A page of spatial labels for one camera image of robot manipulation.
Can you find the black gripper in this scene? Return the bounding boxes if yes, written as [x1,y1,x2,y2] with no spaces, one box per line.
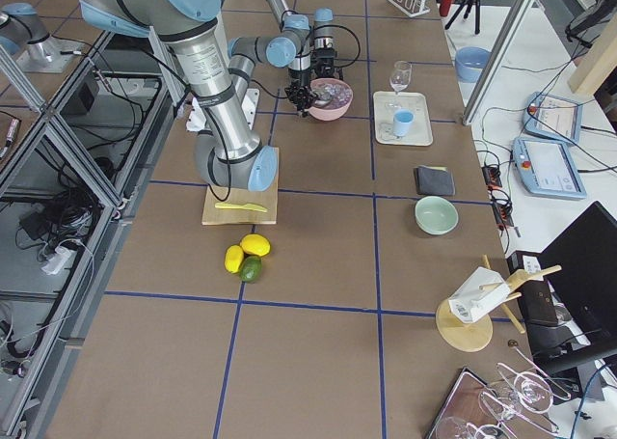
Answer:
[311,47,337,78]
[284,83,317,110]

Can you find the clear wine glass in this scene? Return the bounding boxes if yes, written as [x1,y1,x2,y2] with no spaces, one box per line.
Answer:
[387,61,412,110]

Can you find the steel ice scoop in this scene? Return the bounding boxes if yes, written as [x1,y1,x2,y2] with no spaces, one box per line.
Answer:
[312,87,336,109]

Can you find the blue bowl off table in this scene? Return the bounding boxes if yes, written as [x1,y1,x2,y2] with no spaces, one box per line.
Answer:
[454,46,491,83]

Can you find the upper teach pendant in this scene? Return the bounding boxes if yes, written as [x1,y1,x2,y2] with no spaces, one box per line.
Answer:
[522,92,583,145]

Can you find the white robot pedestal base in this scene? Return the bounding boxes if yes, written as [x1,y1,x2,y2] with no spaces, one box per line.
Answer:
[186,88,259,132]

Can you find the pink bowl with ice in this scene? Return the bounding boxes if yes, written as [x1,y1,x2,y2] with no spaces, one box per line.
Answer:
[308,77,354,122]

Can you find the green empty bowl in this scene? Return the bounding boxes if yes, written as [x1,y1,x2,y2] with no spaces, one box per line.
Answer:
[415,196,459,235]

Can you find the white paper carton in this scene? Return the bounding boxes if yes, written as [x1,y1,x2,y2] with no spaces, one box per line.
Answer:
[447,267,510,324]

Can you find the teach pendant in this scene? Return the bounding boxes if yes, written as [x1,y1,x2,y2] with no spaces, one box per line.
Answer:
[522,92,583,145]
[512,137,587,200]

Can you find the hanging wine glasses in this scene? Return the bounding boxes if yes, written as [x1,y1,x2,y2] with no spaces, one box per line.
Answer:
[425,363,560,438]

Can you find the yellow plastic knife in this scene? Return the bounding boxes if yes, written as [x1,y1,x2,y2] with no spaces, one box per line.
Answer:
[214,202,268,213]

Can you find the green lime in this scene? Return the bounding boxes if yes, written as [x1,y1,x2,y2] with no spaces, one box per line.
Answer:
[239,256,262,283]

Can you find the black monitor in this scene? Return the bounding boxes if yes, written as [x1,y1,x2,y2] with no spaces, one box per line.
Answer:
[538,201,616,374]

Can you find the grey folded cloth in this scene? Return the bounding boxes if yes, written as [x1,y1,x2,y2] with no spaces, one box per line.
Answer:
[415,166,455,196]

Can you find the lower teach pendant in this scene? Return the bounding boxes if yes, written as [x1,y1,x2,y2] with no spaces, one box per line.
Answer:
[512,137,587,200]

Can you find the wooden cutting board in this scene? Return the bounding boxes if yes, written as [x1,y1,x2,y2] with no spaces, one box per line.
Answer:
[197,146,279,226]

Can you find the black camera tripod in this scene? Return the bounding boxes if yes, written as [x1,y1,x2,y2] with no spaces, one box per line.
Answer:
[444,0,481,35]

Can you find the yellow lemon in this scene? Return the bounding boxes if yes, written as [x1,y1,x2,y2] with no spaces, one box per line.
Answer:
[224,245,245,274]
[239,233,271,257]

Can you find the cream bear tray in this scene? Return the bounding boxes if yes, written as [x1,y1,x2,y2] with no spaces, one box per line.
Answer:
[373,91,433,147]

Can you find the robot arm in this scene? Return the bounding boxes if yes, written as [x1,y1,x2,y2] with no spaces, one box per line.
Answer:
[265,0,337,86]
[80,0,309,192]

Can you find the wooden cup tree stand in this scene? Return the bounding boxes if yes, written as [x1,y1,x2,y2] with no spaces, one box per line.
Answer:
[436,255,562,352]

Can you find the blue plastic cup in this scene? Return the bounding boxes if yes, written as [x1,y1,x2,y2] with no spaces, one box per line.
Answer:
[392,109,415,138]

